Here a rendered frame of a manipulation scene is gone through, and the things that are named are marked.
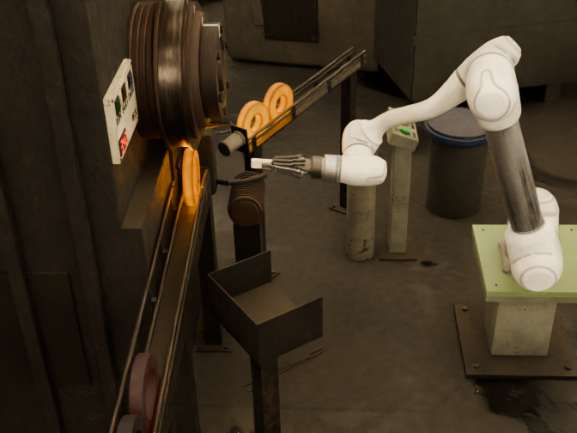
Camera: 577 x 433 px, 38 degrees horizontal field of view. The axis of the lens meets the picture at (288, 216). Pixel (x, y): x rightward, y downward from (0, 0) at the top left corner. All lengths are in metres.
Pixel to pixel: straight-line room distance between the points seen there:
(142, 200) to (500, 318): 1.35
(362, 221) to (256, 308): 1.19
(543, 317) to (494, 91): 1.01
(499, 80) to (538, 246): 0.57
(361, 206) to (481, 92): 1.20
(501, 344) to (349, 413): 0.61
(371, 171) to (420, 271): 0.89
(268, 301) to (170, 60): 0.72
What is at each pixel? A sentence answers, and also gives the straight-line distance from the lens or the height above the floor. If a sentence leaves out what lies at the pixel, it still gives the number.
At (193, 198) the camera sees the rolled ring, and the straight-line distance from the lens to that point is 2.66.
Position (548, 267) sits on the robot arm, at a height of 0.57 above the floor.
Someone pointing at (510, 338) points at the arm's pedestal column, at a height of 0.10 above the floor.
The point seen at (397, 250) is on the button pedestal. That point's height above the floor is 0.02.
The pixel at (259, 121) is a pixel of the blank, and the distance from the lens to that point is 3.17.
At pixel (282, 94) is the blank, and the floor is 0.76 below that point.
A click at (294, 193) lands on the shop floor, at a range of 4.05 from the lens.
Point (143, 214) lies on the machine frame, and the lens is 2.32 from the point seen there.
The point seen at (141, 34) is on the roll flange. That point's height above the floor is 1.27.
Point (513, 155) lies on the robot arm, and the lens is 2.52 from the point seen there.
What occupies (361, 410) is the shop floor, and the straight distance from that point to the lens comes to 2.93.
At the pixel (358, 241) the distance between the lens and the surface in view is 3.53.
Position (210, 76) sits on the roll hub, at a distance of 2.41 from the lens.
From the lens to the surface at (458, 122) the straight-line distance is 3.79.
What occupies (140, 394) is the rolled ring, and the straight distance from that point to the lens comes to 1.95.
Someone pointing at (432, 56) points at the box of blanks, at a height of 0.37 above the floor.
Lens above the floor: 2.09
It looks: 33 degrees down
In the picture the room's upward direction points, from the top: 2 degrees counter-clockwise
